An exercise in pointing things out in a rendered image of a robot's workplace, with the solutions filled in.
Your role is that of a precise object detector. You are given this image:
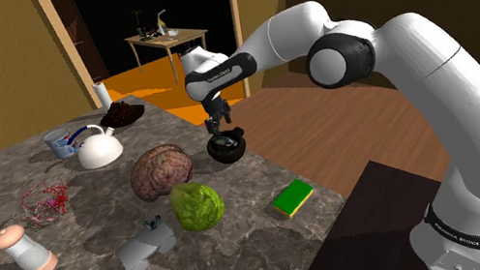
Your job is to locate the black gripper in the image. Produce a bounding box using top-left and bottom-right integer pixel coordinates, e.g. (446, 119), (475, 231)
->
(200, 94), (236, 140)

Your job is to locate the black round pot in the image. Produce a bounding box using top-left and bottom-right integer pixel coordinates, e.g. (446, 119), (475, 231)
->
(203, 124), (251, 168)

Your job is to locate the pink brain model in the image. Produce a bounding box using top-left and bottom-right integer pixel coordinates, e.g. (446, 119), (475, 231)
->
(125, 140), (199, 206)

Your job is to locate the green lettuce head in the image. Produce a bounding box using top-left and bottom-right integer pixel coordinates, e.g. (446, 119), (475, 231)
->
(167, 177), (230, 235)

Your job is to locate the dark brown bowl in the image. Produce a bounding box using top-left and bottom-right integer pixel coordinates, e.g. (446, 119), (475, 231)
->
(97, 97), (148, 132)

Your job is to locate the wooden side table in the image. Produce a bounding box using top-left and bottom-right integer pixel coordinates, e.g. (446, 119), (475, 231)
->
(119, 0), (217, 93)

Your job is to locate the green and yellow sponge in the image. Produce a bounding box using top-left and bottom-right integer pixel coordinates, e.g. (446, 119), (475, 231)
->
(269, 176), (319, 222)

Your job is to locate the white paper towel roll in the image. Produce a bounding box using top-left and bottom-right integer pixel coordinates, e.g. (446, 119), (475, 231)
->
(91, 79), (115, 112)

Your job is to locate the grey cylinder appliance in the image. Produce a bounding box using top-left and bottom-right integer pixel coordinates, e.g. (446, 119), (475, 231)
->
(111, 211), (183, 270)

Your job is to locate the white printed mug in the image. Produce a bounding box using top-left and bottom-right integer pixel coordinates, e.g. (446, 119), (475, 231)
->
(42, 125), (82, 163)

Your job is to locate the dark wooden door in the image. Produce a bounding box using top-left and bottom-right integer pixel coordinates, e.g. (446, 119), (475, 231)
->
(46, 0), (111, 89)

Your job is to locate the dark robot stand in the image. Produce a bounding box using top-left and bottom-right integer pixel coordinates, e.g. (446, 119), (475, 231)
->
(292, 143), (480, 270)

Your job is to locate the pink and clear grinder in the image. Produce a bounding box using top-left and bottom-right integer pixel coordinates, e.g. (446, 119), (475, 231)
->
(0, 218), (61, 270)

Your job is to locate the white kettle with blue handle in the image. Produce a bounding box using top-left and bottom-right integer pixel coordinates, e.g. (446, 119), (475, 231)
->
(65, 120), (127, 174)

